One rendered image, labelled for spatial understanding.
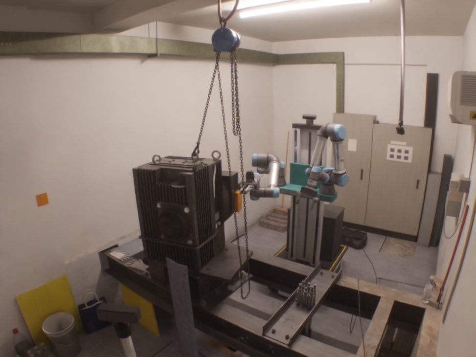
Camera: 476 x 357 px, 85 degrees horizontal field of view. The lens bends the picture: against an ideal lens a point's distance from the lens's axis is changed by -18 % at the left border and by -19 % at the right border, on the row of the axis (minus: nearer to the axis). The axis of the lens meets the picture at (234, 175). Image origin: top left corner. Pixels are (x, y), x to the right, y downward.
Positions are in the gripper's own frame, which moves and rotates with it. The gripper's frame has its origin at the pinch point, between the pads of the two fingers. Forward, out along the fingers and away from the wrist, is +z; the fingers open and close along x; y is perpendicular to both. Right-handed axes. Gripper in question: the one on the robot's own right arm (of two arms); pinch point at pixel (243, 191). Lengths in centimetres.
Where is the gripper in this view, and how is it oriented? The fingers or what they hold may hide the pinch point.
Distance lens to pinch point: 206.0
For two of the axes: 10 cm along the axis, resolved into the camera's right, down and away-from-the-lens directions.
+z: -3.2, 3.0, -9.0
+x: -9.5, -0.3, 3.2
